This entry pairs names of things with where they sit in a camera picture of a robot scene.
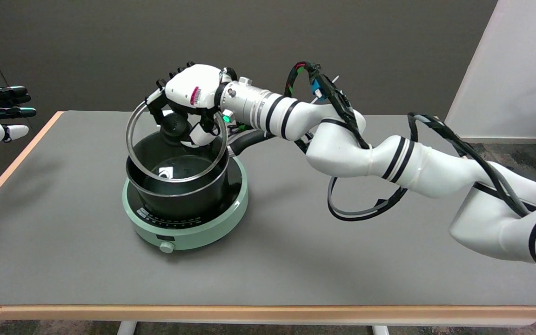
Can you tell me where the black pot with long handle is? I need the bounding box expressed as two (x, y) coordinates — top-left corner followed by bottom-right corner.
(125, 129), (275, 219)

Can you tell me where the thick black cable loop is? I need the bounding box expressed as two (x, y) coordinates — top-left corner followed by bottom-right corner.
(327, 176), (409, 222)

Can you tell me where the black cable with blue connector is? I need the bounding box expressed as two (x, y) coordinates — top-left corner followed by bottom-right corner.
(285, 61), (371, 149)

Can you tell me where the green round induction cooker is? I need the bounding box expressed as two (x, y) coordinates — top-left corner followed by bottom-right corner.
(122, 157), (249, 254)

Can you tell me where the glass pot lid black knob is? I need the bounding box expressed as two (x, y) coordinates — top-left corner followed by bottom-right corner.
(125, 99), (229, 183)

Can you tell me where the white partition board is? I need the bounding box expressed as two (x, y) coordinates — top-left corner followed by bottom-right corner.
(445, 0), (536, 140)

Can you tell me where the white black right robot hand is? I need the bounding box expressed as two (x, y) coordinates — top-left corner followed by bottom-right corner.
(145, 61), (237, 148)

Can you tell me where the black grey sleeved cable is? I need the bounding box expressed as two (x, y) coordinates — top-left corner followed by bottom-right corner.
(408, 113), (536, 217)

